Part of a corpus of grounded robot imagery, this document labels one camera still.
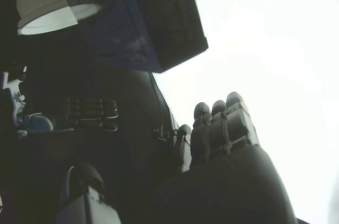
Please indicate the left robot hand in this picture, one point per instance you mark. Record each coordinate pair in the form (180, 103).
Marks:
(233, 181)

